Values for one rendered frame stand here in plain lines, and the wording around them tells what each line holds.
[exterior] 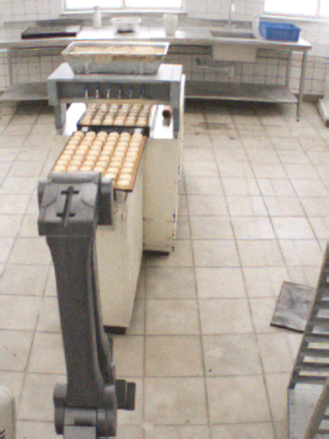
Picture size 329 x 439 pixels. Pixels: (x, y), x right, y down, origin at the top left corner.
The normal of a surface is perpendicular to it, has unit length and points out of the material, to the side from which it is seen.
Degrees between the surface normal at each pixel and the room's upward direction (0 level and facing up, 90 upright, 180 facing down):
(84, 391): 79
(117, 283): 90
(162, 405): 0
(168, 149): 90
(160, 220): 90
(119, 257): 90
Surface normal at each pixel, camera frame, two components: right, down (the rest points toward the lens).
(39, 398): 0.01, -0.84
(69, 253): 0.00, 0.37
